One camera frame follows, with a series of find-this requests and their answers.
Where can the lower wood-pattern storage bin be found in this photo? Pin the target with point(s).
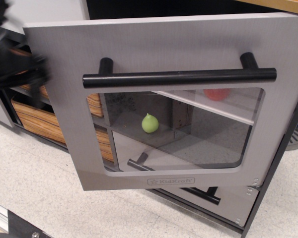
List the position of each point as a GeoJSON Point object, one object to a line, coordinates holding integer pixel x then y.
{"type": "Point", "coordinates": [43, 122]}

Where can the grey lower drawer front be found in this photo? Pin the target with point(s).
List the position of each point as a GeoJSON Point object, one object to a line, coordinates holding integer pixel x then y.
{"type": "Point", "coordinates": [232, 203]}

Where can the white oven rack shelf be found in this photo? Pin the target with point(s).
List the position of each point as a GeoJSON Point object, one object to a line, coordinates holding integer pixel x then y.
{"type": "Point", "coordinates": [241, 104]}

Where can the wooden countertop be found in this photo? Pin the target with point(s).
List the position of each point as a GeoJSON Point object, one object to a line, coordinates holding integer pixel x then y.
{"type": "Point", "coordinates": [285, 5]}

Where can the wood-pattern storage bin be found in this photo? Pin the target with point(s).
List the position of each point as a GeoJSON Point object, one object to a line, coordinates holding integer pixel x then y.
{"type": "Point", "coordinates": [43, 122]}
{"type": "Point", "coordinates": [93, 100]}

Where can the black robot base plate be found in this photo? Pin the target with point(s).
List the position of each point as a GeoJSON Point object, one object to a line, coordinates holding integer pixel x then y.
{"type": "Point", "coordinates": [20, 228]}

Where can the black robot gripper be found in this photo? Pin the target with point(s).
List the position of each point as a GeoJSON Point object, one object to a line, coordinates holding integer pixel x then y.
{"type": "Point", "coordinates": [17, 70]}

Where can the grey toy oven door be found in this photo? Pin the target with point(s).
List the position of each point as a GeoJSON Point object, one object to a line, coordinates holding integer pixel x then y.
{"type": "Point", "coordinates": [226, 152]}

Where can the black toy kitchen cabinet frame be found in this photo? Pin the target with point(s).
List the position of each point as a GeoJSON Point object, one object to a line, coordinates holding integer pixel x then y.
{"type": "Point", "coordinates": [38, 182]}

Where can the black oven door handle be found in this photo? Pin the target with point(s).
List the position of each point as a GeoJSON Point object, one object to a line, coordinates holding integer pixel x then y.
{"type": "Point", "coordinates": [250, 72]}

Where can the upper wood-pattern storage bin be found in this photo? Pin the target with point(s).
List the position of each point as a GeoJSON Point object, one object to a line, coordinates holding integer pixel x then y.
{"type": "Point", "coordinates": [93, 100]}

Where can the green toy pear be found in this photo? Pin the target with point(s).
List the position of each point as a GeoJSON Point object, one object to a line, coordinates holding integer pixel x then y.
{"type": "Point", "coordinates": [150, 124]}

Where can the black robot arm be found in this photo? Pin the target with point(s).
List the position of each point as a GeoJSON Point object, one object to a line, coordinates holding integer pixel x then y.
{"type": "Point", "coordinates": [3, 42]}

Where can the red toy tomato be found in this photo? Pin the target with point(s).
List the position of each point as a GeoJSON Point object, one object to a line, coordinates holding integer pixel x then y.
{"type": "Point", "coordinates": [217, 94]}

